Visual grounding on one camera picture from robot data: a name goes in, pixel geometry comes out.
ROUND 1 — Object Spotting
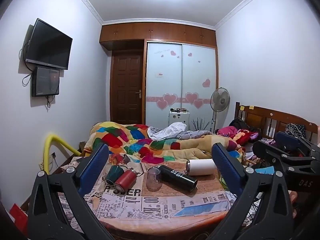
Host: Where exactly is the dark green cup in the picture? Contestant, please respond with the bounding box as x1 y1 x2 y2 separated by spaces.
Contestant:
105 165 125 185

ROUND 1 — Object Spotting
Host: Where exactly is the blue packet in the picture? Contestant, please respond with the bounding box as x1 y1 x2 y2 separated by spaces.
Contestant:
256 165 275 175

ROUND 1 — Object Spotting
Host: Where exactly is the frosted sliding wardrobe with hearts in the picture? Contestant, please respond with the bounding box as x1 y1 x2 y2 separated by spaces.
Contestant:
145 41 217 133

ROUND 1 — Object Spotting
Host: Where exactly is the red cup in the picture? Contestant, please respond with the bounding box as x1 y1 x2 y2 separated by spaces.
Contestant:
114 169 138 192

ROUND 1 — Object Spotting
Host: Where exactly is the yellow foam pipe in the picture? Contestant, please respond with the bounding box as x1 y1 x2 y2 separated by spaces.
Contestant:
43 134 82 174

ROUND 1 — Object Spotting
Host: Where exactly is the person's right hand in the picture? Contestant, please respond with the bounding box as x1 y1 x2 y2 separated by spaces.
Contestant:
287 191 298 219

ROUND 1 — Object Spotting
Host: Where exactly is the small black monitor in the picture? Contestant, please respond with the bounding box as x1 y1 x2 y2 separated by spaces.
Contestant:
31 66 60 97

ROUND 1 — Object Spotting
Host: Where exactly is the small white appliance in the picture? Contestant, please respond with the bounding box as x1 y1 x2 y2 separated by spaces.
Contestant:
168 109 190 131

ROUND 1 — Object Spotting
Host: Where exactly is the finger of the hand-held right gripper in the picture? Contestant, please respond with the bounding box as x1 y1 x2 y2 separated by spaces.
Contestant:
274 131 320 154
252 140 302 167

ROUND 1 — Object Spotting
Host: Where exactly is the colourful patchwork quilt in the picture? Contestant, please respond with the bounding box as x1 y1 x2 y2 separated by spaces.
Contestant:
84 121 190 163

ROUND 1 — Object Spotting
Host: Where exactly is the black cable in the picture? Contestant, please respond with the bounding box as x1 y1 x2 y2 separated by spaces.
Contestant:
19 47 33 87

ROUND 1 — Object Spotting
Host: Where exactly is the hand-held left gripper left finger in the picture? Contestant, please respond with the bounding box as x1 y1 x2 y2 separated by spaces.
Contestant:
27 143 118 240

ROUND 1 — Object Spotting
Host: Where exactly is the grey crumpled cloth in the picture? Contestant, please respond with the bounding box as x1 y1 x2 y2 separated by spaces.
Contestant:
147 122 213 141

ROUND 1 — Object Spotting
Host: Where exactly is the white tumbler cup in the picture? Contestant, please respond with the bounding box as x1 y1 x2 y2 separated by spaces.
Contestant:
186 158 218 176

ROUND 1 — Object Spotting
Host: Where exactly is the black bottle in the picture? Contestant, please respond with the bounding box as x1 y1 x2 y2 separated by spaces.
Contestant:
158 164 198 192

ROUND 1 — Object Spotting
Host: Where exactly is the standing fan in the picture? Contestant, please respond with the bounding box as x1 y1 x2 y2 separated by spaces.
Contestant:
209 87 230 133

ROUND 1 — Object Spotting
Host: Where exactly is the polka dot bag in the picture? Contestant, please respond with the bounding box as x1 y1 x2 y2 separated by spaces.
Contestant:
285 123 307 138

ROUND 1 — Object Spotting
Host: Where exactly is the red box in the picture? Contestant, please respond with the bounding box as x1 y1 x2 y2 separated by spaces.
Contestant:
9 203 28 232

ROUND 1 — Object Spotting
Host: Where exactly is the brown wooden door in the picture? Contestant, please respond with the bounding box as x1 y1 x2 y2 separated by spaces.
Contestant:
110 50 145 125

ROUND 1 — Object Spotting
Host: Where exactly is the dark spiky plant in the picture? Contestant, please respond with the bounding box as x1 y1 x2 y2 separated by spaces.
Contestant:
191 117 212 132

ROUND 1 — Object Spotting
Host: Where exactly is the pink clothing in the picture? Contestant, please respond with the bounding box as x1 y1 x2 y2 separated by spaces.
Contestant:
216 126 238 138

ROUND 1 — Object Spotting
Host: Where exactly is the black bag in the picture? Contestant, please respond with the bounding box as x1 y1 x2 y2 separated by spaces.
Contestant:
229 118 248 131

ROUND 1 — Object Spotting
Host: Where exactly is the wooden overhead cabinet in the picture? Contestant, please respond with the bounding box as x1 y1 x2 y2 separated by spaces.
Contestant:
99 21 217 53

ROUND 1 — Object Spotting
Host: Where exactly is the newspaper print bedsheet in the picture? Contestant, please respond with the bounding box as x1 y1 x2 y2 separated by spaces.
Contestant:
57 155 238 232

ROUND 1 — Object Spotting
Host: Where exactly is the tan plush blanket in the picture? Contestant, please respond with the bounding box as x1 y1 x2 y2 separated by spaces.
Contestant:
140 134 247 167

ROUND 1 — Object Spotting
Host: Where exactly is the black wall television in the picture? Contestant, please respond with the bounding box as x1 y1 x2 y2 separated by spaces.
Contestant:
25 18 73 70

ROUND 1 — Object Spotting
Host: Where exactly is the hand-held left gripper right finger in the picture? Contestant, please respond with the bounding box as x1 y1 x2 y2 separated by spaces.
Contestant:
205 142 294 240

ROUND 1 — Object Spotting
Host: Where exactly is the red plush toy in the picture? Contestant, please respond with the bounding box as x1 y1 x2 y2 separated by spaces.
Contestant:
232 128 262 146

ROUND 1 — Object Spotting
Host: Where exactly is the wooden headboard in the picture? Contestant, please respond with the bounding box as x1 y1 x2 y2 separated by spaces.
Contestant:
234 102 319 145

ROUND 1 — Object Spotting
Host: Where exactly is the clear plastic cup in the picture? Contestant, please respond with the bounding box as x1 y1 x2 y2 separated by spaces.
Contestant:
146 167 162 192

